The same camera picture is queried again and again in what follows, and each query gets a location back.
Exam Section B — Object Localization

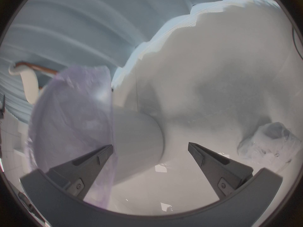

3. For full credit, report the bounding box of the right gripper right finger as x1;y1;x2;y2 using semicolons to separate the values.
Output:
188;142;254;201

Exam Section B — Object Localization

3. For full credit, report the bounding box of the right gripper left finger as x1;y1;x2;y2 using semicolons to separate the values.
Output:
47;144;114;201

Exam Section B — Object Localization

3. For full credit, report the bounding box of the purple plastic bag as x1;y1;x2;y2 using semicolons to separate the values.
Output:
28;65;119;207

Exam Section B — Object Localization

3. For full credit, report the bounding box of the clear plastic wrapper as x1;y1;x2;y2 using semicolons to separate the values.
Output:
237;122;303;172

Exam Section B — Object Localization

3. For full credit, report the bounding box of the white trash bin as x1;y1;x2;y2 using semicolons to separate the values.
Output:
33;84;165;186

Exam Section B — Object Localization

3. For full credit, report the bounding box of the white cushioned wooden chair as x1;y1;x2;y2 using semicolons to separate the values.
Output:
8;61;59;105

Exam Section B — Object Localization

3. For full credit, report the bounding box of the pale blue curtain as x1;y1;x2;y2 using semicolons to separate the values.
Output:
0;0;282;125

